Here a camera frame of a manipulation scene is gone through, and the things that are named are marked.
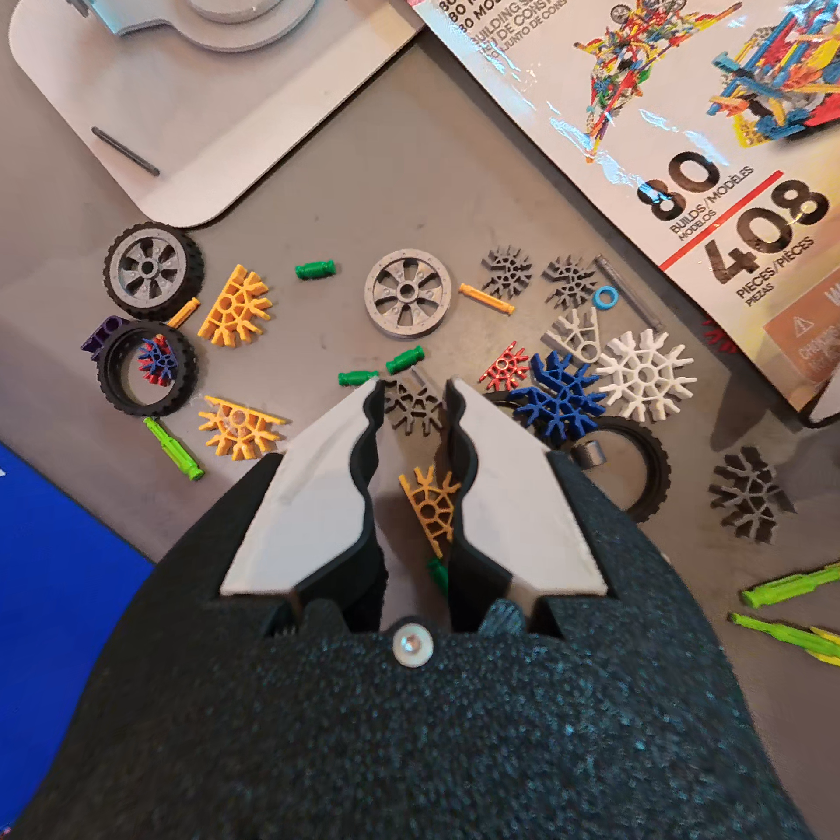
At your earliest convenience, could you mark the white snowflake connector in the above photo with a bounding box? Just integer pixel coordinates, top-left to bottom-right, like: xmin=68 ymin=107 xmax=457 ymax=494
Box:
xmin=596 ymin=330 xmax=698 ymax=421

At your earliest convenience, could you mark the long grey rod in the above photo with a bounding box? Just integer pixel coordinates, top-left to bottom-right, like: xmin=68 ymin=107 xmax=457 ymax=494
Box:
xmin=594 ymin=255 xmax=664 ymax=331

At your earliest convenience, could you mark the small blue connector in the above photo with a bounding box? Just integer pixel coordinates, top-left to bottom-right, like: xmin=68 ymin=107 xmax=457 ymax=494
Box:
xmin=141 ymin=340 xmax=179 ymax=382

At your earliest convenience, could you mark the purple connector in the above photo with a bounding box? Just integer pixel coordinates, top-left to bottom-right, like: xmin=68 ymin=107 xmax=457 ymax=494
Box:
xmin=80 ymin=316 xmax=132 ymax=358

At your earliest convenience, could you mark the small red connector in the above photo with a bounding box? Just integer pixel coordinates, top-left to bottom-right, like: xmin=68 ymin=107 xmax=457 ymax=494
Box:
xmin=138 ymin=335 xmax=168 ymax=387

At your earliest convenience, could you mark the grey wheel with black tyre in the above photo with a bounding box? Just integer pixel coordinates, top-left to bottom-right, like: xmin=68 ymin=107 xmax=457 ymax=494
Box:
xmin=104 ymin=222 xmax=206 ymax=321

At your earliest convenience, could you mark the yellow fan connector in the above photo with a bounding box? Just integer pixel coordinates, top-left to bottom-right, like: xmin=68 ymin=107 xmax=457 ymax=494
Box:
xmin=198 ymin=395 xmax=288 ymax=460
xmin=398 ymin=466 xmax=462 ymax=559
xmin=197 ymin=264 xmax=273 ymax=347

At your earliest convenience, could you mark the blue bin with square label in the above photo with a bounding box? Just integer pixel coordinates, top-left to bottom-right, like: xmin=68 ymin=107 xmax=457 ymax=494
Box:
xmin=0 ymin=440 xmax=157 ymax=818

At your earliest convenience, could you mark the white base board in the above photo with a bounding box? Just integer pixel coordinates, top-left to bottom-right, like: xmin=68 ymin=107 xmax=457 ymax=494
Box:
xmin=8 ymin=0 xmax=427 ymax=228

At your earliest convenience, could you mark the lime rod with yellow clip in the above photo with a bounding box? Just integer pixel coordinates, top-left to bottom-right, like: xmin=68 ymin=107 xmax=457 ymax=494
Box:
xmin=742 ymin=564 xmax=840 ymax=608
xmin=730 ymin=612 xmax=840 ymax=667

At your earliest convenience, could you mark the light grey fan connector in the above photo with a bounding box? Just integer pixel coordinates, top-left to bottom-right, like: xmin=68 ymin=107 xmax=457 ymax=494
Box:
xmin=541 ymin=307 xmax=601 ymax=363

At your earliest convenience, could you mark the red fan connector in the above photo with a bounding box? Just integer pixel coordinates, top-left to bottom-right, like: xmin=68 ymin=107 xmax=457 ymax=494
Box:
xmin=478 ymin=341 xmax=531 ymax=393

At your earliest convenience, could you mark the grey wheel hub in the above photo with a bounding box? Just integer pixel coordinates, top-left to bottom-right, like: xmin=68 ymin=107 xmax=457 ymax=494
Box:
xmin=364 ymin=249 xmax=452 ymax=339

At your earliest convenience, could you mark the blue snowflake connector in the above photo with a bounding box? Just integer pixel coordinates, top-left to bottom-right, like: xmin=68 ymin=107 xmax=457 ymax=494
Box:
xmin=508 ymin=351 xmax=608 ymax=442

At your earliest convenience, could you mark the stand base disc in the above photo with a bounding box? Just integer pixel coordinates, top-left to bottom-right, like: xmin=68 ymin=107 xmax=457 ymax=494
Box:
xmin=66 ymin=0 xmax=317 ymax=53

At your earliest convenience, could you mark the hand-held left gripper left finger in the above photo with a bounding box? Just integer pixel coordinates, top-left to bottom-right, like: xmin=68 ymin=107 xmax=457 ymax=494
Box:
xmin=220 ymin=379 xmax=387 ymax=632

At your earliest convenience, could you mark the printed construction toy bag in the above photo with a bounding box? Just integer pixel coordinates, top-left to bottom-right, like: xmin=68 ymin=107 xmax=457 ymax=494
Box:
xmin=407 ymin=0 xmax=840 ymax=424

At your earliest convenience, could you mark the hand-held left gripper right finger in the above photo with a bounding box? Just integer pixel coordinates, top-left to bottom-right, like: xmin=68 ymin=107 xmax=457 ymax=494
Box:
xmin=445 ymin=379 xmax=608 ymax=632

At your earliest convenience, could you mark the lime green rod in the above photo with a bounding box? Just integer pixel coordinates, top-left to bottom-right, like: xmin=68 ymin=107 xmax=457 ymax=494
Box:
xmin=143 ymin=416 xmax=206 ymax=482

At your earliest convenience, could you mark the short grey rod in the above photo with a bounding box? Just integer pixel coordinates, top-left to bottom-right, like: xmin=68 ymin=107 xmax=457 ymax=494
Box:
xmin=92 ymin=126 xmax=160 ymax=177

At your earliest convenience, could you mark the black rubber tyre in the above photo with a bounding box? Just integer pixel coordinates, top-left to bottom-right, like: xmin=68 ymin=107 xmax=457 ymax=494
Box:
xmin=558 ymin=416 xmax=672 ymax=522
xmin=97 ymin=320 xmax=198 ymax=417

